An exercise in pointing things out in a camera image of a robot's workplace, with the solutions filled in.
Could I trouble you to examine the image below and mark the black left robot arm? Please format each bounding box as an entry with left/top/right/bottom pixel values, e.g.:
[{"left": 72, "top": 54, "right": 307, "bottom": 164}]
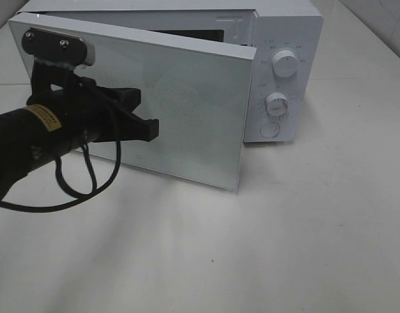
[{"left": 0, "top": 62, "right": 160, "bottom": 213}]

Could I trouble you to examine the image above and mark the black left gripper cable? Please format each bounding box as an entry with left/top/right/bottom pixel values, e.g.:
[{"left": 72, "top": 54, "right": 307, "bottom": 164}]
[{"left": 0, "top": 78, "right": 122, "bottom": 213}]

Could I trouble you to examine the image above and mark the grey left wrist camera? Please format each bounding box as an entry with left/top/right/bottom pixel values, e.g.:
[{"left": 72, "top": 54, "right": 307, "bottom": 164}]
[{"left": 21, "top": 27, "right": 95, "bottom": 67}]

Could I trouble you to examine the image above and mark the white microwave knob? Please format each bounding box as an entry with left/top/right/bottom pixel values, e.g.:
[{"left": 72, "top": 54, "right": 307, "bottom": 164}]
[
  {"left": 272, "top": 49, "right": 298, "bottom": 78},
  {"left": 264, "top": 92, "right": 289, "bottom": 116}
]

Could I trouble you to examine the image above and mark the round white door button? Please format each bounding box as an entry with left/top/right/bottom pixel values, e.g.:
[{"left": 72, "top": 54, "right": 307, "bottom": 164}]
[{"left": 260, "top": 122, "right": 281, "bottom": 138}]

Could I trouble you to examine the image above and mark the white microwave oven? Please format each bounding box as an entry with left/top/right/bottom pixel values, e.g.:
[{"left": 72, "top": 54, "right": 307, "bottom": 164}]
[{"left": 15, "top": 1, "right": 323, "bottom": 143}]

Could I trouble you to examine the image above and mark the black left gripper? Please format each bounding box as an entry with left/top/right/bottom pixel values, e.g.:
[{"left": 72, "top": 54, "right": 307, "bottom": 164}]
[{"left": 26, "top": 61, "right": 159, "bottom": 143}]

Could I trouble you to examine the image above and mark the white microwave door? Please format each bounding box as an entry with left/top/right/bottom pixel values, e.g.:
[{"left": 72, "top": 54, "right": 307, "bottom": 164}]
[{"left": 9, "top": 12, "right": 255, "bottom": 190}]

